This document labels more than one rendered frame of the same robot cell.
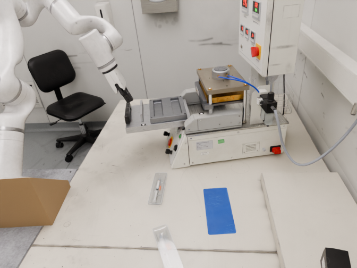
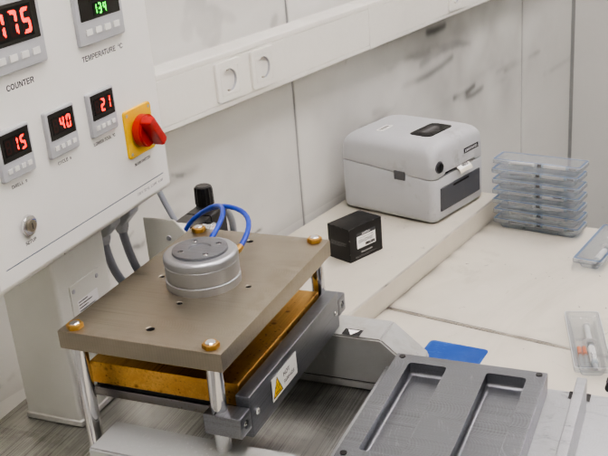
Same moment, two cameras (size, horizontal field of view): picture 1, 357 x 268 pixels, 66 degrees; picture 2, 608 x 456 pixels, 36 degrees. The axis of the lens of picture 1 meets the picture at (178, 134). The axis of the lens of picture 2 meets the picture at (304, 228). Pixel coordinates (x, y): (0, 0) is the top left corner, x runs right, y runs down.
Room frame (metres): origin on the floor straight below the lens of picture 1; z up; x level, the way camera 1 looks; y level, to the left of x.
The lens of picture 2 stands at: (1.93, 0.30, 1.52)
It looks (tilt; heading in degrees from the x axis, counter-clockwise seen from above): 22 degrees down; 208
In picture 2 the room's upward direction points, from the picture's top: 5 degrees counter-clockwise
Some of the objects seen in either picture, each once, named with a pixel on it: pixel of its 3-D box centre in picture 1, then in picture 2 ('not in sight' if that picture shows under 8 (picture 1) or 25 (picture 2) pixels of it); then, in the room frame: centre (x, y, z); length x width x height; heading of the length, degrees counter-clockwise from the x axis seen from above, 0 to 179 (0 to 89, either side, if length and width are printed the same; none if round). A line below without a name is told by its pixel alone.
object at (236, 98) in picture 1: (220, 86); (213, 314); (1.17, -0.22, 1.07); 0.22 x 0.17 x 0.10; 3
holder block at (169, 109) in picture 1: (167, 108); (446, 422); (1.17, 0.04, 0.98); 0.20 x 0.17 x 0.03; 3
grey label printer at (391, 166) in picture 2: not in sight; (413, 165); (0.13, -0.37, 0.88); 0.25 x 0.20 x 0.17; 76
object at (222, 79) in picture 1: (228, 82); (190, 291); (1.16, -0.25, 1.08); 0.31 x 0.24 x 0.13; 3
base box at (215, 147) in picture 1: (220, 130); not in sight; (1.16, -0.21, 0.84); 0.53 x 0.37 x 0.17; 93
